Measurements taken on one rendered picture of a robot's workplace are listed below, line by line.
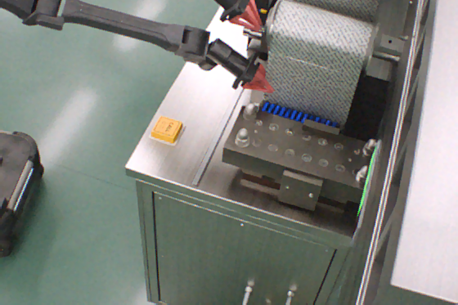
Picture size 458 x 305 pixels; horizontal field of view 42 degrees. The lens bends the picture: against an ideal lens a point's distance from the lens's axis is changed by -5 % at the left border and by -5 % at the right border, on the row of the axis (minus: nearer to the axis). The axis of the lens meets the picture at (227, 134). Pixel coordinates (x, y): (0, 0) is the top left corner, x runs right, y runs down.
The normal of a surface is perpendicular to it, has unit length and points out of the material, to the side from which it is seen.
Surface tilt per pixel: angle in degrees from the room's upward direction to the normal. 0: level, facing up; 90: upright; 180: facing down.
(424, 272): 0
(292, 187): 90
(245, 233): 90
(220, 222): 90
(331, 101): 91
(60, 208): 0
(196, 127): 0
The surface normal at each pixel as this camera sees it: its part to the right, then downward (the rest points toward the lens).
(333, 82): -0.32, 0.70
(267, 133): 0.07, -0.66
